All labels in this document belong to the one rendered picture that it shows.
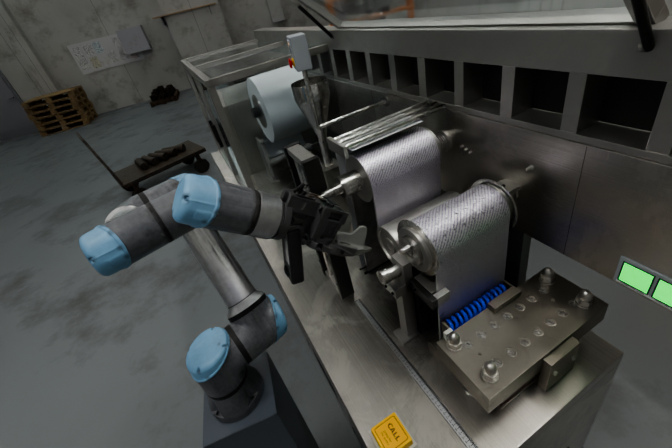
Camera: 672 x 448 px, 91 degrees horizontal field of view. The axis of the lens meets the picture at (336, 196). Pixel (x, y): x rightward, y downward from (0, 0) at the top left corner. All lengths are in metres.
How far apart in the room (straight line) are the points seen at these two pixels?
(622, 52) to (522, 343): 0.63
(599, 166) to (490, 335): 0.45
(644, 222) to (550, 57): 0.37
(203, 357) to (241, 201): 0.53
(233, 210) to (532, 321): 0.77
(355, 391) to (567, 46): 0.93
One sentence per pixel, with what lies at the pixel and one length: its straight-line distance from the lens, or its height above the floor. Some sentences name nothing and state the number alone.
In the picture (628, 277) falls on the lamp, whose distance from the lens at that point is 0.94.
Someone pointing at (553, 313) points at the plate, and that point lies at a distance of 1.02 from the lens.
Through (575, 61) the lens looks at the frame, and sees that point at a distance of 0.81.
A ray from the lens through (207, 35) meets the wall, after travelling 11.39.
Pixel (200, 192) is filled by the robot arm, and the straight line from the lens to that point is 0.49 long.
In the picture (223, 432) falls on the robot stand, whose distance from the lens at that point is 1.11.
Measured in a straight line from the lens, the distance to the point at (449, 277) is 0.86.
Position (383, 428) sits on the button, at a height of 0.92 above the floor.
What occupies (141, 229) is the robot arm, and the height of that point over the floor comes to 1.56.
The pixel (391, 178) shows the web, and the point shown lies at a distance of 0.92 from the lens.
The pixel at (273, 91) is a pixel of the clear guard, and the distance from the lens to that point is 1.55.
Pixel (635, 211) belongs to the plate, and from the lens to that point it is 0.86.
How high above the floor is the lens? 1.81
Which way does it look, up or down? 32 degrees down
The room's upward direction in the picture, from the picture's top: 14 degrees counter-clockwise
